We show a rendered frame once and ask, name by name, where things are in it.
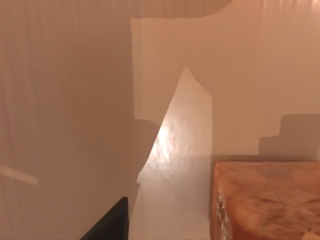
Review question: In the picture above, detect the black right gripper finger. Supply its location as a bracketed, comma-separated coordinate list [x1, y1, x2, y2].
[79, 196, 129, 240]

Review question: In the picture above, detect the brown bread loaf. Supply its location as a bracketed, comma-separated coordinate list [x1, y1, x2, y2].
[208, 160, 320, 240]

